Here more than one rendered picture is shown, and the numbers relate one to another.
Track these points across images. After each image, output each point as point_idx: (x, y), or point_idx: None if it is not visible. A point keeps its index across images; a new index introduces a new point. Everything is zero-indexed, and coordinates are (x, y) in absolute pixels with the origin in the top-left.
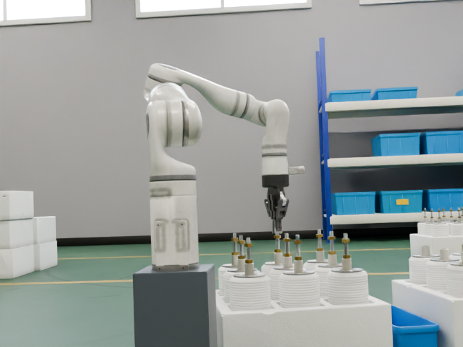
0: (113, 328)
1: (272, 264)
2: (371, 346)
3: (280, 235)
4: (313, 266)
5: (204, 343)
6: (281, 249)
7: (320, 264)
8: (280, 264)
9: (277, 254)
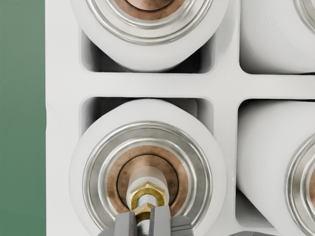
0: None
1: (198, 224)
2: None
3: (148, 206)
4: (210, 36)
5: None
6: (147, 183)
7: (311, 24)
8: (212, 188)
9: (167, 205)
